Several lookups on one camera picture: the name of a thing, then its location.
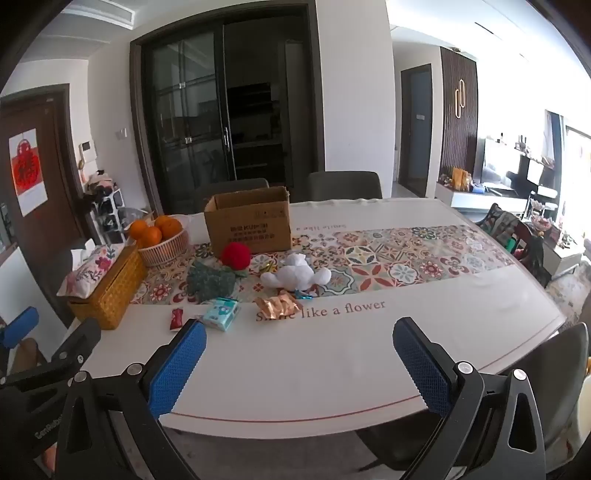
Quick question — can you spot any dark glass sliding door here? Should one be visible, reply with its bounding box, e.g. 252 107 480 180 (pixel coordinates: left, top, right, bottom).
130 2 326 215

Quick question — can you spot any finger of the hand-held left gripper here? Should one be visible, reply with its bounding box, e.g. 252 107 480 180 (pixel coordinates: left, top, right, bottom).
0 306 40 350
0 318 102 387

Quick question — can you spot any white ribbed fruit basket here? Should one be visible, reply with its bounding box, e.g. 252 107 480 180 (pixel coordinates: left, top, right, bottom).
134 217 191 267

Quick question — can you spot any white plush toy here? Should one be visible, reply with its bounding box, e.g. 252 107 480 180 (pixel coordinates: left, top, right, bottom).
260 253 332 292

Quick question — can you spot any brown cardboard box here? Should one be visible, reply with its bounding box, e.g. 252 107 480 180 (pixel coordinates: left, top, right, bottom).
204 186 293 258

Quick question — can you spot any dark slatted wall panel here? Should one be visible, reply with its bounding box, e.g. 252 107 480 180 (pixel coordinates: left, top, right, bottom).
438 46 479 186

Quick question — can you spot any woven yellow tissue box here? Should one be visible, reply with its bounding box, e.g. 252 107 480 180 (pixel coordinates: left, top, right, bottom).
67 244 148 330

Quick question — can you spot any pile of oranges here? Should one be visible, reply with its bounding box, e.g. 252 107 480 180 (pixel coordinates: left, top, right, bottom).
128 215 184 247

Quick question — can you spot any green scouring pad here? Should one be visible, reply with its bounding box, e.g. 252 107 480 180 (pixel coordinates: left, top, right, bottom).
186 261 241 303

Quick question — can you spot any chair with colourful cushion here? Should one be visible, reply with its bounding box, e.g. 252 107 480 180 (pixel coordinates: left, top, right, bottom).
475 203 555 287

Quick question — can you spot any floral patterned tablecloth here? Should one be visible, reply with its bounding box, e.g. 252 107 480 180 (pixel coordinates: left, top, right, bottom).
69 198 567 433

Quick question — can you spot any dark interior door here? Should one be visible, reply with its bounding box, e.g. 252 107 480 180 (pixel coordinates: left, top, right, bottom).
399 64 434 197

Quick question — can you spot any red yarn pompom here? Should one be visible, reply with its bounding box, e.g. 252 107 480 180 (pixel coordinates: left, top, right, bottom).
221 242 252 269

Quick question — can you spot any white shoe rack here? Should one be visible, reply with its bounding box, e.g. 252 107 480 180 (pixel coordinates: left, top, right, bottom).
83 172 128 245

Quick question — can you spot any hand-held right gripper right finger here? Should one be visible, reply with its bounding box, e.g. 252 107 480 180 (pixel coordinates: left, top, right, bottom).
392 316 548 480

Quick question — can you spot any white low media cabinet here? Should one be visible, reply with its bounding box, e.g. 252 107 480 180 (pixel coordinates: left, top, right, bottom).
436 182 528 214

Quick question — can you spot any brown entrance door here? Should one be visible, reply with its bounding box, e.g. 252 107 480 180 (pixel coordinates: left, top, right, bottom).
0 83 89 259

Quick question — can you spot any gold foil snack wrapper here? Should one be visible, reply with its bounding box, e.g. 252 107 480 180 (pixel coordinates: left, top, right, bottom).
253 293 303 319

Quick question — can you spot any cardboard box with grey bag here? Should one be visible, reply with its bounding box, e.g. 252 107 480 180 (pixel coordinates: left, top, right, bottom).
124 207 156 232

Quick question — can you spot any teal pocket tissue pack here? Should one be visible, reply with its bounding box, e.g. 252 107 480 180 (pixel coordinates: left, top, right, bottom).
202 298 242 332

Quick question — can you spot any floral cushion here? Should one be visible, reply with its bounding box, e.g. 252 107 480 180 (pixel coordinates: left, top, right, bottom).
56 244 126 298

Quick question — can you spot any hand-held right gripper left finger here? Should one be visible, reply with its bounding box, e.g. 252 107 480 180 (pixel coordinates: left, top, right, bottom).
56 318 208 480

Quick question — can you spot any red paper door poster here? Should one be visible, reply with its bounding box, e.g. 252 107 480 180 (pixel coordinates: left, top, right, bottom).
8 128 49 217

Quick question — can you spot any grey dining chair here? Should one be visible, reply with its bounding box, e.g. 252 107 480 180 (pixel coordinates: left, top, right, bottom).
307 171 383 202
194 178 270 213
360 323 590 472

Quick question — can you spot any flat television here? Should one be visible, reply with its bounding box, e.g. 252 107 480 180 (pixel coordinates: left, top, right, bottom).
480 137 532 186

